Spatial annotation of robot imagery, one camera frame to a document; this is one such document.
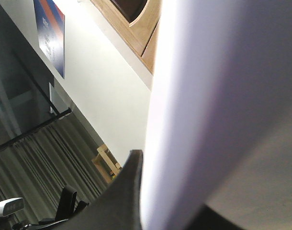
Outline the blue orange wall poster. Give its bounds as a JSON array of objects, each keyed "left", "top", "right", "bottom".
[{"left": 33, "top": 0, "right": 65, "bottom": 78}]

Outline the white paper sheet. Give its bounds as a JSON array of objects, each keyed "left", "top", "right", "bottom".
[{"left": 140, "top": 0, "right": 292, "bottom": 230}]

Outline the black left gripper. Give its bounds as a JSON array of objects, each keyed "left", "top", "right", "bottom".
[{"left": 13, "top": 185, "right": 89, "bottom": 230}]

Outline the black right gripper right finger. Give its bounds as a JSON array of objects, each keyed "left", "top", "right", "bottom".
[{"left": 184, "top": 203, "right": 292, "bottom": 230}]

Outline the wooden wall cabinet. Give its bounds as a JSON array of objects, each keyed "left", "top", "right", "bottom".
[{"left": 92, "top": 0, "right": 162, "bottom": 73}]

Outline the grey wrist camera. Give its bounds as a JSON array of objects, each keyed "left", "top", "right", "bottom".
[{"left": 0, "top": 197, "right": 24, "bottom": 218}]

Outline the grey curtain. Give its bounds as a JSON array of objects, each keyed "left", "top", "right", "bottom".
[{"left": 0, "top": 114, "right": 107, "bottom": 223}]

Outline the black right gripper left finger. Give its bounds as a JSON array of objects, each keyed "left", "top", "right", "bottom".
[{"left": 39, "top": 149, "right": 143, "bottom": 230}]

